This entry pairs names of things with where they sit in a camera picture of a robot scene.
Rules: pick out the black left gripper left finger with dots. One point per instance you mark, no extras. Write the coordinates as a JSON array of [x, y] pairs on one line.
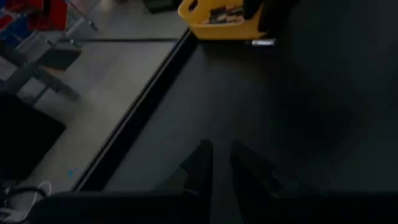
[[196, 186]]

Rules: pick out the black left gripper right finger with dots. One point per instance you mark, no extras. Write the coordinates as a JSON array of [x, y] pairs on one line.
[[252, 186]]

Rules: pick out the silver and black battery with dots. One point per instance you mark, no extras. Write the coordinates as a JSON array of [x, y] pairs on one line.
[[263, 42]]

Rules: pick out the yellow plastic basket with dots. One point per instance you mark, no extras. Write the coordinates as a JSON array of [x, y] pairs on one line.
[[224, 31]]

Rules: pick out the blue tape piece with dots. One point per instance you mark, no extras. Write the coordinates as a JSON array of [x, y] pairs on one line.
[[71, 173]]

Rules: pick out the black floor mat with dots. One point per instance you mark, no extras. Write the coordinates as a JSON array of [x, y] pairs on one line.
[[28, 137]]

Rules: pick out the red tilted storage bin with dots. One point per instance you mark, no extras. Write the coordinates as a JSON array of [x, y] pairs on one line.
[[51, 15]]

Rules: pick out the blue storage bin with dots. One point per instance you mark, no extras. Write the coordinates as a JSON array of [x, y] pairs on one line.
[[12, 31]]

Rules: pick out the black aluminium table frame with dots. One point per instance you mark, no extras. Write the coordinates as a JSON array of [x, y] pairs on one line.
[[140, 112]]

